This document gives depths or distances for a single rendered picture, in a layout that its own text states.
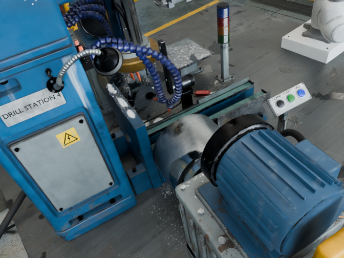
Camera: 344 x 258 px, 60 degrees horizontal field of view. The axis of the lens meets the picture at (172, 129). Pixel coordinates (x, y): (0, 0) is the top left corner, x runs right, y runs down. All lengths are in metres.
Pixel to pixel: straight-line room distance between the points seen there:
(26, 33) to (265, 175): 0.56
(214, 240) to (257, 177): 0.20
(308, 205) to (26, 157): 0.69
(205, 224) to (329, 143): 0.84
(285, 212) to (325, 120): 1.02
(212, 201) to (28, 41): 0.55
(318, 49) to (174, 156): 1.23
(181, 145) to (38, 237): 0.69
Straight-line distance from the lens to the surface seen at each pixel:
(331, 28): 1.69
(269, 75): 1.76
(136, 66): 0.94
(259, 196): 0.56
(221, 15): 1.54
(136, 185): 1.19
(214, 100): 1.40
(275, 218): 0.55
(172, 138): 0.91
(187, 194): 0.77
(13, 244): 1.85
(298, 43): 1.94
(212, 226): 0.72
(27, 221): 1.37
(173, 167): 0.88
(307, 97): 1.22
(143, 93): 1.38
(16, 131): 0.84
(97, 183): 1.03
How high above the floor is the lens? 1.79
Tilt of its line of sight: 43 degrees down
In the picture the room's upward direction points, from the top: 11 degrees counter-clockwise
